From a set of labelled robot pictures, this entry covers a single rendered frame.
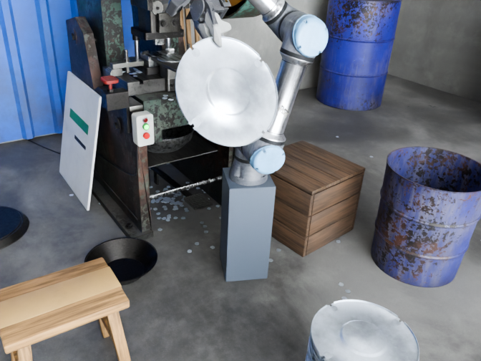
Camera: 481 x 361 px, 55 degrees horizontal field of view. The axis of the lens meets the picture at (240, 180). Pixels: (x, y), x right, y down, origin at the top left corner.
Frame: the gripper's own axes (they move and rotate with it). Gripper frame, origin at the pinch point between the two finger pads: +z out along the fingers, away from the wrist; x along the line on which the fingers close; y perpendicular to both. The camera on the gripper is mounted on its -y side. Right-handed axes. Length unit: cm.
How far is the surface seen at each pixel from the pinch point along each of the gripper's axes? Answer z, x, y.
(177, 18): -54, 67, 36
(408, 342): 91, 9, 27
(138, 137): -9, 80, 5
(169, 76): -33, 79, 29
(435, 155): 43, 40, 119
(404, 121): 1, 147, 254
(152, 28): -54, 72, 26
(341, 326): 81, 19, 16
